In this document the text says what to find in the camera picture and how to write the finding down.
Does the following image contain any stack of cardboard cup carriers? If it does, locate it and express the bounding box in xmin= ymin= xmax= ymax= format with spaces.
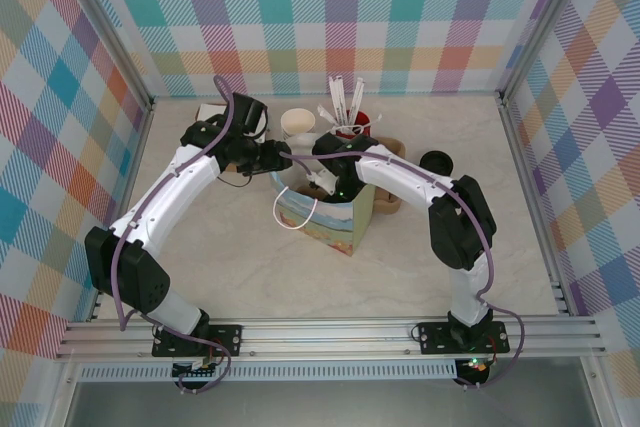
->
xmin=372 ymin=135 xmax=406 ymax=216

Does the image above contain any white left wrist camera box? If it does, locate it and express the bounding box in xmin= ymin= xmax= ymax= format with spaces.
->
xmin=249 ymin=102 xmax=270 ymax=136

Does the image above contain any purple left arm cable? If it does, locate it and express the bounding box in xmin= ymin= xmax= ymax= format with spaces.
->
xmin=110 ymin=75 xmax=236 ymax=396

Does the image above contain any small green circuit board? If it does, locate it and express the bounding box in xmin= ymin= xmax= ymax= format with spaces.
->
xmin=172 ymin=359 xmax=221 ymax=381

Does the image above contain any printed paper gift bag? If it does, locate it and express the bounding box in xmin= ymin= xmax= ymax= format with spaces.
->
xmin=269 ymin=134 xmax=374 ymax=258

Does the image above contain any slotted grey cable tray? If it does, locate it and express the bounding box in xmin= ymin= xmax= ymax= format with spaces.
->
xmin=77 ymin=365 xmax=459 ymax=382

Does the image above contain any small circuit board with lights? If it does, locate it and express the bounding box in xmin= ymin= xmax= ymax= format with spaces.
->
xmin=457 ymin=356 xmax=490 ymax=376

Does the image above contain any stack of paper cups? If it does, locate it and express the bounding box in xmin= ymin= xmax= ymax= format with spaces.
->
xmin=280 ymin=109 xmax=316 ymax=141

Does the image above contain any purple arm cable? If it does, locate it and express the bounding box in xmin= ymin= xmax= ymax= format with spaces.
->
xmin=279 ymin=146 xmax=526 ymax=393
xmin=110 ymin=75 xmax=236 ymax=396

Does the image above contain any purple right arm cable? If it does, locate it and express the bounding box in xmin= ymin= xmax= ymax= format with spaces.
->
xmin=279 ymin=146 xmax=526 ymax=393

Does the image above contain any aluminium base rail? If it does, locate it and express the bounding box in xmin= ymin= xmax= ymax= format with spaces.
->
xmin=54 ymin=316 xmax=609 ymax=362

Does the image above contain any aluminium frame post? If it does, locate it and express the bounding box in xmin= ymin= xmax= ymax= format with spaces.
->
xmin=497 ymin=0 xmax=599 ymax=103
xmin=59 ymin=0 xmax=154 ymax=116

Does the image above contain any red cup of stirrers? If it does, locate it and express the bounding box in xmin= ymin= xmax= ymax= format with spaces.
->
xmin=333 ymin=114 xmax=374 ymax=141

